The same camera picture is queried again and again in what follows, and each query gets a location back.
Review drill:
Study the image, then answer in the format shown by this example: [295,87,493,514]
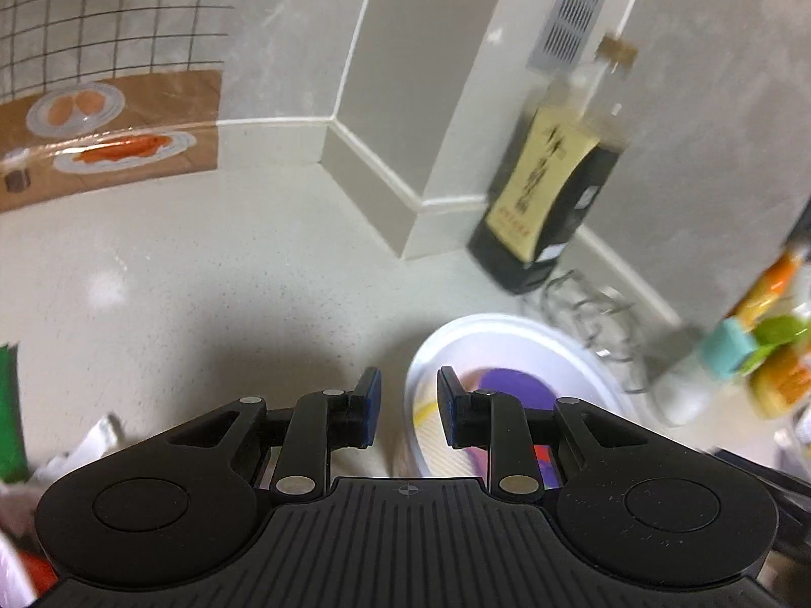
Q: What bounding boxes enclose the clear plastic bag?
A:
[2,413,125,606]

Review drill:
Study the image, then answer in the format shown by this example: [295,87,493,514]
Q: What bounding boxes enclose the purple pink sponge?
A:
[462,365,565,489]

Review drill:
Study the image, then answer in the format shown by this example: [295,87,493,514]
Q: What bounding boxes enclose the yellow round scrub pad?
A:
[413,401,487,478]

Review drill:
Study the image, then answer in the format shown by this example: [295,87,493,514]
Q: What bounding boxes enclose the cartoon kitchen wall sticker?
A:
[2,0,236,211]

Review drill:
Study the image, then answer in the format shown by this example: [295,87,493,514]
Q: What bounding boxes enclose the green white vegetable bag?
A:
[744,314,809,419]

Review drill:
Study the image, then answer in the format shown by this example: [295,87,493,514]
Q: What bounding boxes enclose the dark soy sauce bottle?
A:
[467,34,637,295]

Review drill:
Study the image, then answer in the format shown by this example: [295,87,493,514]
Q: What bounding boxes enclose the teal lid salt shaker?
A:
[649,317,757,427]

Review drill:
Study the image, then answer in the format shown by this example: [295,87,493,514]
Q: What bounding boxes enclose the red rectangular food container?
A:
[18,550,56,596]

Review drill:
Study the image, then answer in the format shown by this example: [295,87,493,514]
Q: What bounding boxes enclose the orange detergent bottle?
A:
[728,242,809,332]

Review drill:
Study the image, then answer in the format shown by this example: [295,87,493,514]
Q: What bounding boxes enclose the white round plastic bowl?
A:
[394,313,639,478]

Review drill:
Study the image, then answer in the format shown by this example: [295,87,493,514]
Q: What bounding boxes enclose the white wall vent grille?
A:
[527,0,605,74]

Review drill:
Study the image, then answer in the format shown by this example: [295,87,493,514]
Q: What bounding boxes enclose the green snack wrapper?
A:
[0,345,29,483]

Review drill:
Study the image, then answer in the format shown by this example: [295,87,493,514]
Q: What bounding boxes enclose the metal wire steamer rack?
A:
[539,269,647,394]

